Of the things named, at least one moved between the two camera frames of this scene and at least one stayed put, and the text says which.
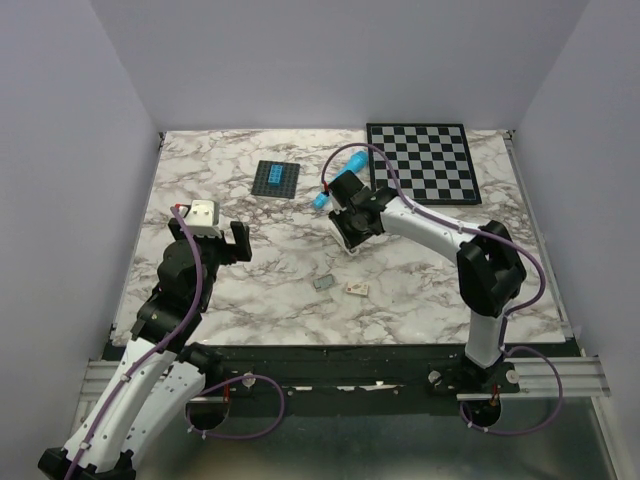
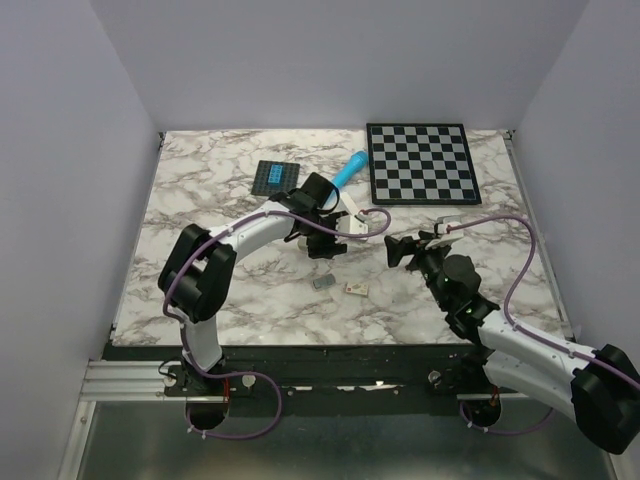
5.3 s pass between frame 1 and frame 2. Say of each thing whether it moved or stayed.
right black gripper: moved
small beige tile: stayed
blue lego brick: stayed
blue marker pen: stayed
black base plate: stayed
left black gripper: moved
